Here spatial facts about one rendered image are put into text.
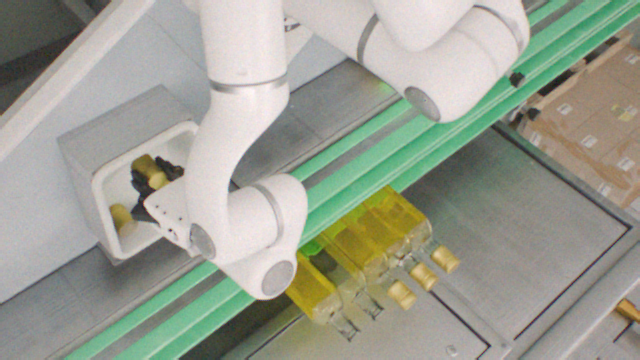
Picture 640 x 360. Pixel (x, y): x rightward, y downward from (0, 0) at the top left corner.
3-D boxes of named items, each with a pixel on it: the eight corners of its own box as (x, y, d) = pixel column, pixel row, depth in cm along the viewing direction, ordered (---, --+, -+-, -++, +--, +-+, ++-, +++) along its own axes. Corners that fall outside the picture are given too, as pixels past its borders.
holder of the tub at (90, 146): (93, 244, 118) (119, 275, 115) (56, 137, 96) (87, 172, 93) (178, 193, 126) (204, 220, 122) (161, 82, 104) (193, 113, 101)
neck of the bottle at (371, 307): (353, 304, 123) (372, 324, 121) (355, 296, 120) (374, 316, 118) (365, 295, 124) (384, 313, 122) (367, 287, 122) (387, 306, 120)
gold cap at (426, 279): (406, 279, 127) (424, 295, 125) (410, 269, 124) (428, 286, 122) (419, 268, 129) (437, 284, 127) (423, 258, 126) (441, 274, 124)
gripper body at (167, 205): (193, 270, 92) (148, 230, 99) (254, 230, 97) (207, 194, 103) (181, 229, 87) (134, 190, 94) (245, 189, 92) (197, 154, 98)
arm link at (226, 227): (255, 55, 80) (269, 216, 89) (156, 84, 72) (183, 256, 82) (303, 70, 74) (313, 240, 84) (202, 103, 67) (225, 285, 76)
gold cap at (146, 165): (128, 160, 101) (145, 179, 99) (149, 149, 103) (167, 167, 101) (131, 176, 104) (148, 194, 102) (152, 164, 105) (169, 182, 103)
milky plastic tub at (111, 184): (88, 230, 114) (118, 265, 110) (56, 139, 96) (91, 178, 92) (177, 176, 121) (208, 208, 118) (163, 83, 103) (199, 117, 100)
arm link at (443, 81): (348, 39, 87) (451, 106, 80) (417, -30, 90) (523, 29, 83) (356, 83, 95) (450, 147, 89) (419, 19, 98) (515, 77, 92)
